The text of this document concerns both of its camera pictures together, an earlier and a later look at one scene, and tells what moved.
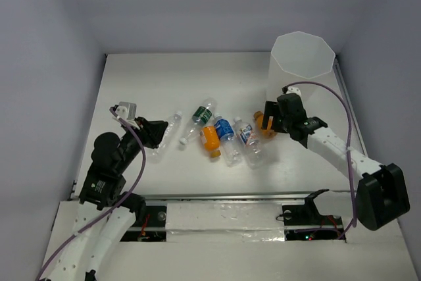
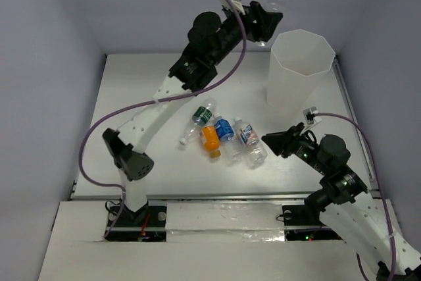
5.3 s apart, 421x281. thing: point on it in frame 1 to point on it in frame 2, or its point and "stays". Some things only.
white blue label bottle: x=255 y=152 stays
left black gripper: x=146 y=130 to x=255 y=22
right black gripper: x=272 y=108 to x=284 y=140
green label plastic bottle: x=200 y=116 stays
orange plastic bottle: x=210 y=139 stays
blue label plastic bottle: x=224 y=131 stays
